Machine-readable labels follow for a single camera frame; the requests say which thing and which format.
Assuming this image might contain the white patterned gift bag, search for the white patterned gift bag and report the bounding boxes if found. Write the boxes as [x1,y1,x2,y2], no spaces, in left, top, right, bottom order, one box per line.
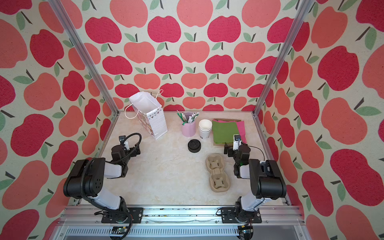
[124,89,168,140]

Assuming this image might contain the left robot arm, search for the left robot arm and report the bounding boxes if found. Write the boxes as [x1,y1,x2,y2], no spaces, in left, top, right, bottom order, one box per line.
[63,144,143,224]

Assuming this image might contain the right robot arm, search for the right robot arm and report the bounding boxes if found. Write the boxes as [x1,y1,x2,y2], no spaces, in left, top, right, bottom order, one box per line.
[221,144,287,224]

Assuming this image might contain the pink napkin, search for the pink napkin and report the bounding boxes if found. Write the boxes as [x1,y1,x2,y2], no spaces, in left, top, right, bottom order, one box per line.
[212,120,247,144]

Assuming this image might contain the stack of white paper cups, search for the stack of white paper cups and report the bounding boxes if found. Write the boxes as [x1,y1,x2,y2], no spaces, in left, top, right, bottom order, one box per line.
[199,119,213,139]

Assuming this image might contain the stack of black lids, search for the stack of black lids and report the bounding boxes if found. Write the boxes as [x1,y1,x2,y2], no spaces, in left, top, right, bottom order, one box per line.
[188,139,202,153]

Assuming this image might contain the pink cup holder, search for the pink cup holder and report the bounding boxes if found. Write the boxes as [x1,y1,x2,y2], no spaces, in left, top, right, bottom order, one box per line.
[181,122,196,138]

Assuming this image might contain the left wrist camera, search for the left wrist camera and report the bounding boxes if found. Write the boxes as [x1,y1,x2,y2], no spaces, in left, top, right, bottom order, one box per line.
[119,136,130,151]

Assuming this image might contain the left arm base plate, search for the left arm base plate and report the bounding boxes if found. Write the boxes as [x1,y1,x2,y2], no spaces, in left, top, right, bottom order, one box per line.
[101,208,144,224]

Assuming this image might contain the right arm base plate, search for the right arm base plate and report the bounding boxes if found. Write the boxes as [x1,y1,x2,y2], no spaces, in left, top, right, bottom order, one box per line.
[217,207,262,224]

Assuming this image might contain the aluminium front rail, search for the aluminium front rail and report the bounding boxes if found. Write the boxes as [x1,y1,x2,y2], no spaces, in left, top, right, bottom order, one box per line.
[49,205,311,240]

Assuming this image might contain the left aluminium frame post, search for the left aluminium frame post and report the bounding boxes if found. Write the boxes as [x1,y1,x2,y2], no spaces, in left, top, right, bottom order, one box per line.
[48,0,120,116]

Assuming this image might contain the aluminium frame post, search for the aluminium frame post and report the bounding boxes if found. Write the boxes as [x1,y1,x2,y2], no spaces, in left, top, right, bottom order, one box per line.
[252,0,315,119]
[48,0,120,116]

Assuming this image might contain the right aluminium frame post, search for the right aluminium frame post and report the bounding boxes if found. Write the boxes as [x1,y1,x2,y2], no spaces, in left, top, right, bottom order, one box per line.
[252,0,315,119]

